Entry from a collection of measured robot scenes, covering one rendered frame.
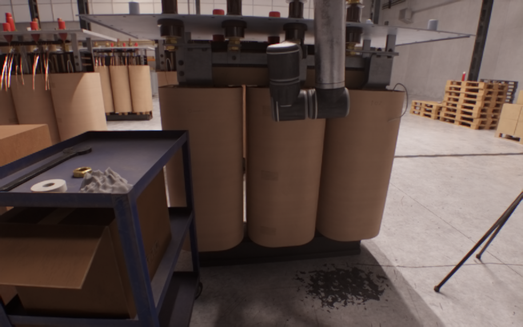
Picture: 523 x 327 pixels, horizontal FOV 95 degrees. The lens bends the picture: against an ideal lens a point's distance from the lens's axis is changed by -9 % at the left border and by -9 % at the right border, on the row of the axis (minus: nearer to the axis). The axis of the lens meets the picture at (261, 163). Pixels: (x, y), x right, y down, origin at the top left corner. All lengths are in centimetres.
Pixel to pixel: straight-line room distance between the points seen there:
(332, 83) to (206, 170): 73
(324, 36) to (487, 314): 162
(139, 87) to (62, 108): 376
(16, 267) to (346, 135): 133
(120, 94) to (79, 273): 654
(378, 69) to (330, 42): 59
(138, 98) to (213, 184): 573
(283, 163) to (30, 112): 284
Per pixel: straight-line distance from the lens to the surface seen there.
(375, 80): 148
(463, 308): 187
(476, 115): 822
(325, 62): 93
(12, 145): 137
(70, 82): 328
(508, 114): 745
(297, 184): 140
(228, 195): 139
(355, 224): 166
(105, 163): 94
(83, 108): 331
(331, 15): 93
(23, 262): 73
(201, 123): 126
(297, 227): 153
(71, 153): 107
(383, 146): 153
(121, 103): 709
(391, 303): 170
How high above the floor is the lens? 115
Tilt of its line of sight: 19 degrees down
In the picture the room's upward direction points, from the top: 1 degrees clockwise
